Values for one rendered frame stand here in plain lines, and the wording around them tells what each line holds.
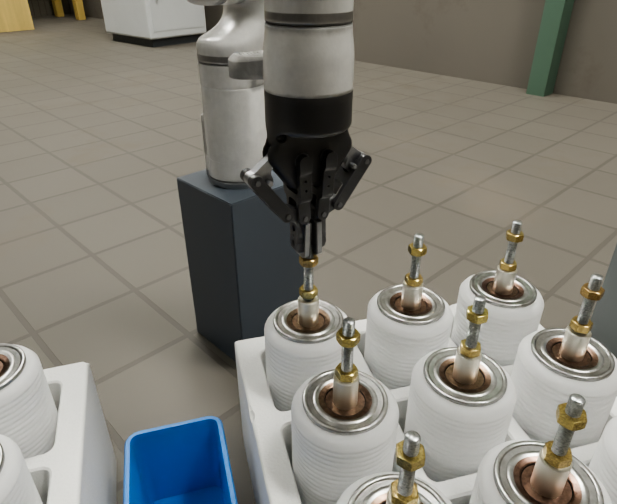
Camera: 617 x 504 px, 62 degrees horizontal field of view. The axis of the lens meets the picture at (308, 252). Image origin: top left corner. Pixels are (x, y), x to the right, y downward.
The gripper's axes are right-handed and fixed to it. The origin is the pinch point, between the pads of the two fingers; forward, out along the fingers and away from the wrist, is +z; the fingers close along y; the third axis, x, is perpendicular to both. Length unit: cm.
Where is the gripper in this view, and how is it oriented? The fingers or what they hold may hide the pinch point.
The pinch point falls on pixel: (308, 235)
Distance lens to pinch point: 50.1
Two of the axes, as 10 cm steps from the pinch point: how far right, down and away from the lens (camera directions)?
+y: 8.7, -2.4, 4.3
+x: -4.9, -4.4, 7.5
